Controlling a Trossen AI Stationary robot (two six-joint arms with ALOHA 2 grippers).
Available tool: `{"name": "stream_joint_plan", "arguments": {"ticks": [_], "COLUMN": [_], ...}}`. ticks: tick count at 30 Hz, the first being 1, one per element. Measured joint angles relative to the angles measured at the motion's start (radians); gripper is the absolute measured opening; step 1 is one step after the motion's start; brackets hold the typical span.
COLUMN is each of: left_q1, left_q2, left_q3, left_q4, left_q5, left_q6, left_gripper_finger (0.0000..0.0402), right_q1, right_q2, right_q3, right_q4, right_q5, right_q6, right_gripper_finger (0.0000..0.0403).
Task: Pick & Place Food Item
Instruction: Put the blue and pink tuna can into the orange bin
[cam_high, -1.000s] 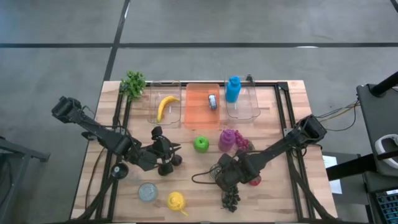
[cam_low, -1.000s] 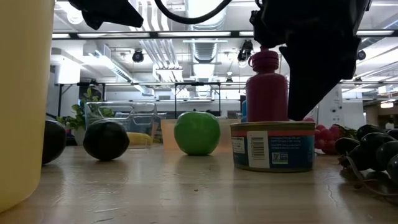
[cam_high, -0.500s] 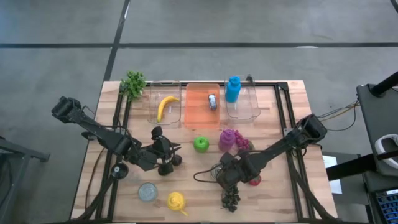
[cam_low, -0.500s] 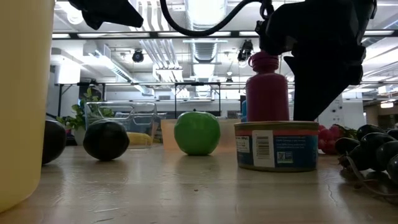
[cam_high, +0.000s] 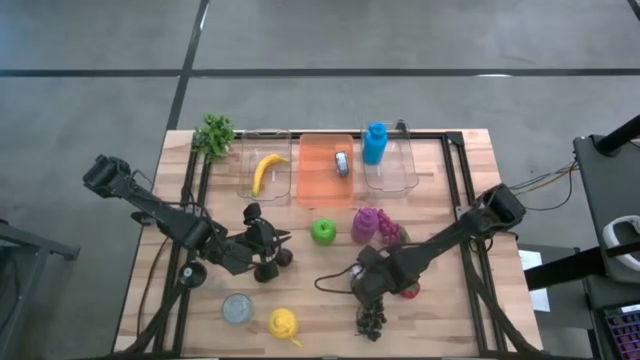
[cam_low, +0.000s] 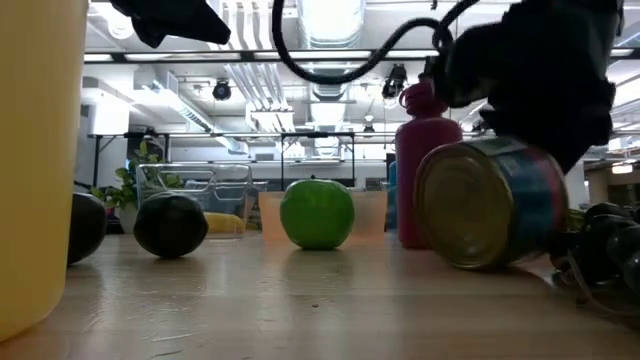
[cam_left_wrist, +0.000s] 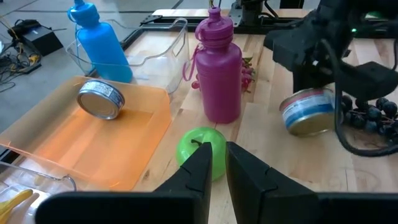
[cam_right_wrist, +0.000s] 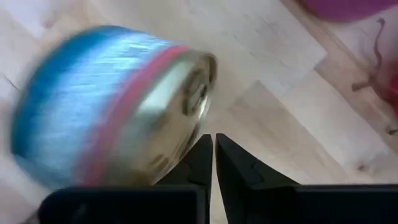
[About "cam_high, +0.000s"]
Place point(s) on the red strawberry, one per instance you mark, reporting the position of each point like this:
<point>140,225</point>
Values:
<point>412,291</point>

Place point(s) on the black aluminium frame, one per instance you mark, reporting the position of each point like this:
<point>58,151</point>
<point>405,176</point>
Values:
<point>481,320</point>

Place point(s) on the black grape bunch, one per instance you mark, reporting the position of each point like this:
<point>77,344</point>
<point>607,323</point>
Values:
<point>371,322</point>

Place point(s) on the green apple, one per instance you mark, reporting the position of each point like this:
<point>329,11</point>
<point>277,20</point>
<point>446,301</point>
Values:
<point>323,232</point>

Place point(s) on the white paper sheet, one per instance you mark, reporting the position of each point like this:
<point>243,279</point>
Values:
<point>531,260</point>

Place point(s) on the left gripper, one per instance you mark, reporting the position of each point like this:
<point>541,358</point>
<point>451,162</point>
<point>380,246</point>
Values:
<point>240,255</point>

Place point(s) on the red grape bunch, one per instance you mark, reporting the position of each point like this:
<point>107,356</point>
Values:
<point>389,227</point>

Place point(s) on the grey metal cart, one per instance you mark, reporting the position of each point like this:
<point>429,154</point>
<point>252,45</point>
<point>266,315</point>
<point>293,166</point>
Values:
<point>30,240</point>

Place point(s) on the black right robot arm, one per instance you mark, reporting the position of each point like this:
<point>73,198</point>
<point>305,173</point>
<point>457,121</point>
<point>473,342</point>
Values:
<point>450,235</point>

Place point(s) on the white headset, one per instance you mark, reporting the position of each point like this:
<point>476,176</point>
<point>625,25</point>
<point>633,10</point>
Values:
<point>606,239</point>

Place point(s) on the orange plastic bin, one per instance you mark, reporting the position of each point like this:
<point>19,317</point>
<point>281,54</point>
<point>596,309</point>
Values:
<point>320,180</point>

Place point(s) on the backlit keyboard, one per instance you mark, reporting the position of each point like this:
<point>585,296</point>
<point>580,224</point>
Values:
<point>625,330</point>

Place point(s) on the yellow banana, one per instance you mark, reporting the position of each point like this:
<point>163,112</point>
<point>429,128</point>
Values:
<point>262,170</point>

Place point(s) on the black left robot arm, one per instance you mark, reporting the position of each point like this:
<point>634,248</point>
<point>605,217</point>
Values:
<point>150,204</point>

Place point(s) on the green artificial plant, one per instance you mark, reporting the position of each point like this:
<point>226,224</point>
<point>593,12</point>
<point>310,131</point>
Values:
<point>215,135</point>

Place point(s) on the purple plastic bottle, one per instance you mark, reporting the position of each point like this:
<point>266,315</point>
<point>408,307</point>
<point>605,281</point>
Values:
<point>364,227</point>

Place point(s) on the black desk bar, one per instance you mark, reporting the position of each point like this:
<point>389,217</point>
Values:
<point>565,267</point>

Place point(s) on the black round knob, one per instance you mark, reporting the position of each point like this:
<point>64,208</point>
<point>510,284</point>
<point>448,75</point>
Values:
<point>197,278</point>

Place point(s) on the clear plastic bin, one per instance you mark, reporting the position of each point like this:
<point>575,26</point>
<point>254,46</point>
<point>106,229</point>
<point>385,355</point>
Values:
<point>265,145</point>
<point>395,175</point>

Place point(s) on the grey desk surface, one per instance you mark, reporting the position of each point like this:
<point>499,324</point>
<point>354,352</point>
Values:
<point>600,190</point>

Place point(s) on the blue plastic bottle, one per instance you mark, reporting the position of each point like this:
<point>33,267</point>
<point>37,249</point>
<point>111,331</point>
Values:
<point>375,145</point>

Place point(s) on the yellow plastic bottle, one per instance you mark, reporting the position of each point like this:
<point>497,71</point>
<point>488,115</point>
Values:
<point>282,324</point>

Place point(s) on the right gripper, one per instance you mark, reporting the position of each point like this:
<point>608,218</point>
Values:
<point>380,277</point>

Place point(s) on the black pole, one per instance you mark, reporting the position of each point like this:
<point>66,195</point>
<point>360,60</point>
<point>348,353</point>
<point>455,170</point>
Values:
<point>620,135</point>

